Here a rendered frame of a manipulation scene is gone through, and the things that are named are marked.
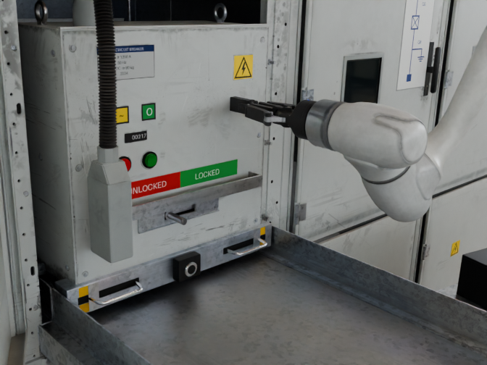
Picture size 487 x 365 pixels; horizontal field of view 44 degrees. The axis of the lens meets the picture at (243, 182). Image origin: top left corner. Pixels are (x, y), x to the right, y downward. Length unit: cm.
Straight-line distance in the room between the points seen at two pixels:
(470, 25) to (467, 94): 99
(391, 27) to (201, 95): 70
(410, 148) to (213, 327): 50
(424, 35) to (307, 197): 63
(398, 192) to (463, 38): 109
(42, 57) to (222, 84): 37
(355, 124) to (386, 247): 101
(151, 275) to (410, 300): 53
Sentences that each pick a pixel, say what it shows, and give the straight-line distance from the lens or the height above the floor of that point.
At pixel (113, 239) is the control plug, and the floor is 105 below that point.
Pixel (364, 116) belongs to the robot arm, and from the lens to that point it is 102.
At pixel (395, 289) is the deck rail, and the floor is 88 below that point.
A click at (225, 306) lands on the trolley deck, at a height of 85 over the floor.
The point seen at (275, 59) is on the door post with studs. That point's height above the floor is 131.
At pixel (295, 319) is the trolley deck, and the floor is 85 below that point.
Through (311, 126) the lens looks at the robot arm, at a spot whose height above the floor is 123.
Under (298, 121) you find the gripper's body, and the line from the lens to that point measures 112.
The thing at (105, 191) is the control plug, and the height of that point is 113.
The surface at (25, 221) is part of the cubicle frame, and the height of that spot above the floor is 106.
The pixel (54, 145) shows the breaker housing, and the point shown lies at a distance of 113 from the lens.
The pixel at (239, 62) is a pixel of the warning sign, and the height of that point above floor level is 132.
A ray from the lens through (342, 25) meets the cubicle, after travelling 157.
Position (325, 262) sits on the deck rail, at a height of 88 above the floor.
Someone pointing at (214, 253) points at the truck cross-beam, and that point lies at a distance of 135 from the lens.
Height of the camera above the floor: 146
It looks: 18 degrees down
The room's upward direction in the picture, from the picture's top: 2 degrees clockwise
